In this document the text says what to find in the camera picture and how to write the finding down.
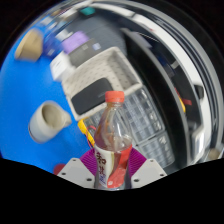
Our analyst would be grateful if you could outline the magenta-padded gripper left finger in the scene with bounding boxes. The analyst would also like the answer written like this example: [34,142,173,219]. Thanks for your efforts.
[56,148,98,188]

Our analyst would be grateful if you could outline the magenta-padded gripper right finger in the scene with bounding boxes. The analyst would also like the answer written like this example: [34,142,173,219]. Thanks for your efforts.
[127,147,168,188]

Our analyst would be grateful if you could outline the red-capped clear drink bottle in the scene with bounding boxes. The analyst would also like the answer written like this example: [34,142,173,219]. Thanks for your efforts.
[93,90,134,190]

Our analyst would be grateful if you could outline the flat round red coaster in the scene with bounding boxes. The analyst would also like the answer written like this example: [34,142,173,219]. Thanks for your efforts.
[53,163,66,176]

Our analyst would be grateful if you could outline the yellow and red multimeter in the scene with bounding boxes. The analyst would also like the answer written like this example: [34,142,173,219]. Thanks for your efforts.
[77,119,96,149]

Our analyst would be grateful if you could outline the beige ceramic mug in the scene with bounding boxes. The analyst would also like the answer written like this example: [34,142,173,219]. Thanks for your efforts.
[27,100,73,144]

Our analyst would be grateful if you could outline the yellow tool with red leads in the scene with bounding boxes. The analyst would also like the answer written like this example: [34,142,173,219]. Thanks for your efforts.
[174,88,187,114]

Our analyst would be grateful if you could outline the black rounded object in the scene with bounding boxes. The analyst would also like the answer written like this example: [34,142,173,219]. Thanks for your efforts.
[194,84,205,100]

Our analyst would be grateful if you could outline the white cardboard box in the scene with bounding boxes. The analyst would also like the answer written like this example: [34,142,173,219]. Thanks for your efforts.
[49,50,76,82]

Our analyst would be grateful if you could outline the white perforated tray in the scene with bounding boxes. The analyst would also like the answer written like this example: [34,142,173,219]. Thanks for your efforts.
[61,46,144,122]

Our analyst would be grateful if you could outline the dark grey upright box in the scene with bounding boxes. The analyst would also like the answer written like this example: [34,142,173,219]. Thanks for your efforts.
[68,38,103,68]

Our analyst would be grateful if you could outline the blue cardboard box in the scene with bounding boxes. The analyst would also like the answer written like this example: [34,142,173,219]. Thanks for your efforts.
[42,33,64,57]

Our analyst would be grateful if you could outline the purple plastic bag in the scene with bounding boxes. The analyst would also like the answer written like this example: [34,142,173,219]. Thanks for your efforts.
[61,30,90,55]

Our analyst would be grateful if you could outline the teal object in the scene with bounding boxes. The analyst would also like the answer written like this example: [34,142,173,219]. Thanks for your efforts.
[79,6,96,16]

